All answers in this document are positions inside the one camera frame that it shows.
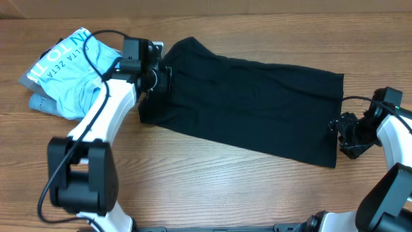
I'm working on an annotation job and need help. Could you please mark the black t-shirt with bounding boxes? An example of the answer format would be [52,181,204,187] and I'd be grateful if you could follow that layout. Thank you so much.
[138,37,344,168]

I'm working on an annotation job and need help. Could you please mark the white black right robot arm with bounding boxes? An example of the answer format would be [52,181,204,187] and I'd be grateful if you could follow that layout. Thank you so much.
[294,115,411,232]

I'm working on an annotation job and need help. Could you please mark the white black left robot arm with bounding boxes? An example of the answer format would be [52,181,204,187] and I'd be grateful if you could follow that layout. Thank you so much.
[37,38,173,231]

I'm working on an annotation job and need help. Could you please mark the light blue printed t-shirt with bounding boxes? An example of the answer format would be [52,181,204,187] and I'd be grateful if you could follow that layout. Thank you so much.
[29,28,120,120]

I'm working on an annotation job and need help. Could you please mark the blue denim folded jeans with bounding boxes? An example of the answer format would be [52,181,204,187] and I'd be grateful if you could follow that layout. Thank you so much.
[28,93,62,117]

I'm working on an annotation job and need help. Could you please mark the grey folded garment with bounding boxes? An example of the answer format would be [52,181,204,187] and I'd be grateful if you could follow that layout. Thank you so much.
[19,70,42,94]

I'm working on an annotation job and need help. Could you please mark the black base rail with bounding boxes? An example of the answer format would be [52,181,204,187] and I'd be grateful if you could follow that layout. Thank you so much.
[136,223,299,232]

